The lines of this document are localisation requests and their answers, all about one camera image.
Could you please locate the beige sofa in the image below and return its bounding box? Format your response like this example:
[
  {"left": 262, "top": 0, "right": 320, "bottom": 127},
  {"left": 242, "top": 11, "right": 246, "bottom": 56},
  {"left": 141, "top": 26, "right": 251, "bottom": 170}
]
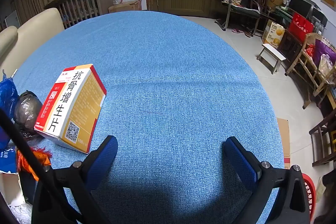
[{"left": 0, "top": 7, "right": 65, "bottom": 75}]

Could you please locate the red and white medicine box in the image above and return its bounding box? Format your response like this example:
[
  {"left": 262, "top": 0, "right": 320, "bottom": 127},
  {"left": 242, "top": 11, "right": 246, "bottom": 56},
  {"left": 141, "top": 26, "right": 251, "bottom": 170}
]
[{"left": 34, "top": 64, "right": 107, "bottom": 154}]

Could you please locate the black plastic bag ball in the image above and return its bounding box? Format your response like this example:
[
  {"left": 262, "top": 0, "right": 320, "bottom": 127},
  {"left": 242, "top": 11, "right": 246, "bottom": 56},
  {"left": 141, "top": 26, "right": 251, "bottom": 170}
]
[{"left": 14, "top": 91, "right": 44, "bottom": 135}]

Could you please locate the red plastic basket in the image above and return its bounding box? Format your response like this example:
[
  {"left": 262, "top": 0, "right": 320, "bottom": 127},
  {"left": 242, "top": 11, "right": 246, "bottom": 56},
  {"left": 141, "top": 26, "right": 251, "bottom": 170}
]
[{"left": 301, "top": 173, "right": 318, "bottom": 223}]

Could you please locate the dark wooden cabinet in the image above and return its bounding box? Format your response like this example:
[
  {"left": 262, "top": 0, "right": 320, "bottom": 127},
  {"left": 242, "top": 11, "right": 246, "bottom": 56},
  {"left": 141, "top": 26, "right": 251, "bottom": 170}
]
[{"left": 278, "top": 30, "right": 303, "bottom": 62}]

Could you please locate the white crumpled paper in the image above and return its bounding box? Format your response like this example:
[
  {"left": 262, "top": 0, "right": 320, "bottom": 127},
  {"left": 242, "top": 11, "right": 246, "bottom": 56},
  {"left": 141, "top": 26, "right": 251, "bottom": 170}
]
[{"left": 8, "top": 203, "right": 33, "bottom": 224}]

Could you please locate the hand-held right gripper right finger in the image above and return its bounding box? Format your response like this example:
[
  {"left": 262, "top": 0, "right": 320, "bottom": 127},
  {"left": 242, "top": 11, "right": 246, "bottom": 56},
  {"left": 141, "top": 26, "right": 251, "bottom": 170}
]
[{"left": 223, "top": 136, "right": 311, "bottom": 224}]

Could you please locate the black metal chair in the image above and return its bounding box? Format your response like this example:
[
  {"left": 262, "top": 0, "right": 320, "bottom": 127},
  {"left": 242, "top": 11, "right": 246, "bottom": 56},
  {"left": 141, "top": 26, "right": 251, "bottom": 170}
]
[{"left": 220, "top": 0, "right": 263, "bottom": 31}]

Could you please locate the yellow printed carton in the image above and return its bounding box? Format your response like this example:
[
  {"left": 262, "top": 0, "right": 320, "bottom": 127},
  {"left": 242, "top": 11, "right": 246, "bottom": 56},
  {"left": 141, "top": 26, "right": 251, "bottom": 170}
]
[{"left": 262, "top": 21, "right": 285, "bottom": 48}]

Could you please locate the white board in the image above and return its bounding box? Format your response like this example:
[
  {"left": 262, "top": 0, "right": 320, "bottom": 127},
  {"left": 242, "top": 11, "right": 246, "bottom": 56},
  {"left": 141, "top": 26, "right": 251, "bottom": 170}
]
[{"left": 5, "top": 10, "right": 21, "bottom": 29}]

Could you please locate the blue plastic bag ball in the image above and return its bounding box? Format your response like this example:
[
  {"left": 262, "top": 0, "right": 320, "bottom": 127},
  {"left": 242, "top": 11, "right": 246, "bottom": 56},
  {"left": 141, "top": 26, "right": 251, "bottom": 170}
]
[{"left": 0, "top": 70, "right": 19, "bottom": 125}]

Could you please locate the purple cushion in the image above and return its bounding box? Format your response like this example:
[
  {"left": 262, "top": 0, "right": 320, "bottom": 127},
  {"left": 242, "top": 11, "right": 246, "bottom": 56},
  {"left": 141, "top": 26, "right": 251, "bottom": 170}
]
[{"left": 313, "top": 39, "right": 336, "bottom": 67}]

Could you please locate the red plastic bag ball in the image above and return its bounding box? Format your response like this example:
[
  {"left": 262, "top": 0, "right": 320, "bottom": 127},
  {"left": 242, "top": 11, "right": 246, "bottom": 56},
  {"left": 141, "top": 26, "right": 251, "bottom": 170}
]
[{"left": 16, "top": 147, "right": 51, "bottom": 181}]

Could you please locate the wooden crib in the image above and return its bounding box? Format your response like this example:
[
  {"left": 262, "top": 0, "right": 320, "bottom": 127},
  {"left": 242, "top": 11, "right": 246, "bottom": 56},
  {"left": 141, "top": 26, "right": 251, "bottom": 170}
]
[{"left": 45, "top": 0, "right": 117, "bottom": 29}]

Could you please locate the clear plastic bag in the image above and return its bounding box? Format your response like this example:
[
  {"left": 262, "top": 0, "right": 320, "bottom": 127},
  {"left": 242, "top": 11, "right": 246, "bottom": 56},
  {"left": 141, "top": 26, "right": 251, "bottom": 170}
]
[{"left": 318, "top": 54, "right": 334, "bottom": 77}]

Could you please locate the small white stool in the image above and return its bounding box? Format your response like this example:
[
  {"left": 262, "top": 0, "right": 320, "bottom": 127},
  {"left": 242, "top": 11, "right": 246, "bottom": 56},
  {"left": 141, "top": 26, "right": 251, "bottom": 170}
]
[{"left": 257, "top": 43, "right": 286, "bottom": 74}]

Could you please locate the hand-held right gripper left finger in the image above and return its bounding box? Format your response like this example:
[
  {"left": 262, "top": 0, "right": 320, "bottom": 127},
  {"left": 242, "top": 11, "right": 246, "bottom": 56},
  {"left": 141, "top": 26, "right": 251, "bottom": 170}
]
[{"left": 31, "top": 135, "right": 118, "bottom": 224}]

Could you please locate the flat cardboard sheet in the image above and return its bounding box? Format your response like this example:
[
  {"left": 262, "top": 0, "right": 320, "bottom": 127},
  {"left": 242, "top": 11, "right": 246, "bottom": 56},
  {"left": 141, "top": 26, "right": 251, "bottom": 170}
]
[{"left": 276, "top": 118, "right": 291, "bottom": 169}]

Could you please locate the blue white packet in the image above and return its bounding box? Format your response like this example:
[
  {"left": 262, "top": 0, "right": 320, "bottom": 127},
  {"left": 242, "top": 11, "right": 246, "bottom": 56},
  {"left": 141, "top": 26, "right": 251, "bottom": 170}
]
[{"left": 0, "top": 127, "right": 19, "bottom": 173}]

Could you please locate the dark wooden dining chair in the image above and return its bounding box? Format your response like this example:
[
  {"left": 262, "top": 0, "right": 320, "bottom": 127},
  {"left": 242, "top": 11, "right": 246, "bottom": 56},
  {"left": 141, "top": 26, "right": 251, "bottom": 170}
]
[{"left": 309, "top": 109, "right": 336, "bottom": 167}]

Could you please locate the black monitor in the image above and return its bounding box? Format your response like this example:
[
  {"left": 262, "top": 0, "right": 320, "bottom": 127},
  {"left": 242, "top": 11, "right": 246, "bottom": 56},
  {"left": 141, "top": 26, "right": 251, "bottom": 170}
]
[{"left": 288, "top": 0, "right": 314, "bottom": 18}]

